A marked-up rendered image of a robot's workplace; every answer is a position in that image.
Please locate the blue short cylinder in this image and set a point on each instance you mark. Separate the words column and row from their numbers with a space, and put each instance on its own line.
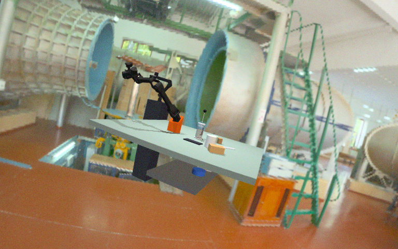
column 198, row 171

